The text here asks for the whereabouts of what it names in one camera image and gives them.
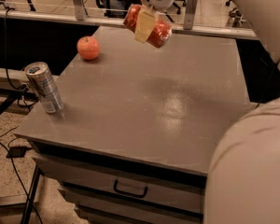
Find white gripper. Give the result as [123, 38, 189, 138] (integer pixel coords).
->
[134, 0, 174, 43]

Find red coca-cola can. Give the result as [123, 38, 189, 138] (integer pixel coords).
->
[123, 4, 172, 49]

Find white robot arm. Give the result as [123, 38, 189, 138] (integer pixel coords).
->
[203, 0, 280, 224]

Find silver energy drink can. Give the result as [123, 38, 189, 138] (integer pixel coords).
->
[24, 62, 63, 114]

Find black office chair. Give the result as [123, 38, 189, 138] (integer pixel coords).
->
[164, 0, 187, 23]

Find red apple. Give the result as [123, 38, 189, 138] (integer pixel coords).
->
[77, 36, 100, 61]

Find grey drawer cabinet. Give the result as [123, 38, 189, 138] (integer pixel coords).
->
[17, 27, 252, 224]

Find black power adapter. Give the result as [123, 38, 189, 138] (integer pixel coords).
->
[7, 147, 31, 159]

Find metal railing frame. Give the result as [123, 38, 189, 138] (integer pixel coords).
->
[0, 0, 257, 40]

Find black hanging cable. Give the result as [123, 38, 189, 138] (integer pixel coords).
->
[3, 7, 38, 110]

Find black drawer handle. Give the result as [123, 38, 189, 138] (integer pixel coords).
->
[113, 180, 148, 199]

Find black floor cable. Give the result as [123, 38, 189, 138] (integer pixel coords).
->
[0, 127, 44, 224]

